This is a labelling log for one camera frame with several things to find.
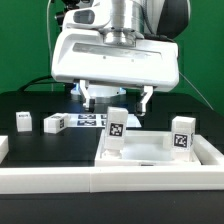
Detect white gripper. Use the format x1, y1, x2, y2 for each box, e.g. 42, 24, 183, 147
51, 29, 179, 116

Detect white square table top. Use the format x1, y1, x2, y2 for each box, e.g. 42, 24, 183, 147
94, 130, 201, 167

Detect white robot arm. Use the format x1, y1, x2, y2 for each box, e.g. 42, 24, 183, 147
51, 0, 191, 116

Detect printed tag sheet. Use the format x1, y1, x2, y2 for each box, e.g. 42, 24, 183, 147
68, 114, 141, 128

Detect white U-shaped fence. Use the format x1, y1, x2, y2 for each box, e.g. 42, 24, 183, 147
0, 135, 224, 194

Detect black cables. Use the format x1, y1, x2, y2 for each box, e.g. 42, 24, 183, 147
17, 74, 73, 93

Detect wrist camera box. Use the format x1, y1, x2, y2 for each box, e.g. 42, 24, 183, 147
62, 7, 110, 30

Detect white thin cable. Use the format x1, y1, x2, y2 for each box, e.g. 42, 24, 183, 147
46, 0, 55, 92

